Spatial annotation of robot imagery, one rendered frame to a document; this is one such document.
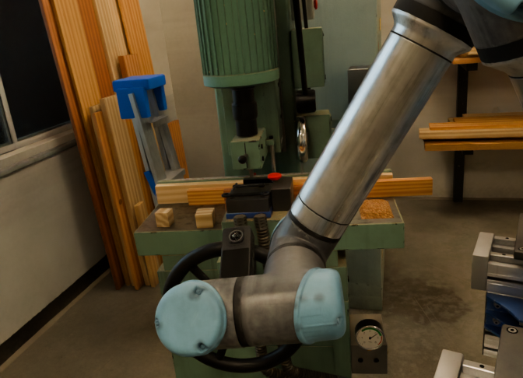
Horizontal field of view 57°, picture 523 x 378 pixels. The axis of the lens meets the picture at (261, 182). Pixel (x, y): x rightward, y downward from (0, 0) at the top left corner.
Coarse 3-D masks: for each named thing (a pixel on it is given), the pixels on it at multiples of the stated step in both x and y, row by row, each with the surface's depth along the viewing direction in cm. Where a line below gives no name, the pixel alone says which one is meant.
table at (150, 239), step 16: (176, 208) 121; (192, 208) 120; (224, 208) 118; (144, 224) 113; (176, 224) 111; (192, 224) 110; (352, 224) 103; (368, 224) 102; (384, 224) 101; (400, 224) 101; (144, 240) 109; (160, 240) 109; (176, 240) 108; (192, 240) 108; (208, 240) 108; (352, 240) 103; (368, 240) 103; (384, 240) 103; (400, 240) 102; (256, 272) 98
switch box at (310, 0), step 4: (292, 0) 130; (300, 0) 129; (308, 0) 129; (312, 0) 129; (292, 4) 130; (300, 4) 130; (308, 4) 130; (312, 4) 130; (292, 8) 130; (300, 8) 130; (308, 8) 130; (312, 8) 130; (292, 12) 131; (300, 12) 130; (308, 12) 130; (312, 12) 130; (292, 16) 131; (308, 16) 131; (312, 16) 130; (292, 20) 132
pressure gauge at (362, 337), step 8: (368, 320) 104; (376, 320) 105; (360, 328) 103; (368, 328) 103; (376, 328) 102; (360, 336) 104; (368, 336) 104; (376, 336) 103; (360, 344) 104; (368, 344) 104; (376, 344) 104
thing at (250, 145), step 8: (264, 128) 122; (248, 136) 115; (256, 136) 114; (264, 136) 119; (232, 144) 111; (240, 144) 111; (248, 144) 111; (256, 144) 111; (264, 144) 119; (232, 152) 112; (240, 152) 112; (248, 152) 112; (256, 152) 111; (264, 152) 118; (232, 160) 113; (248, 160) 112; (256, 160) 112; (264, 160) 117; (240, 168) 113; (248, 168) 113; (256, 168) 113
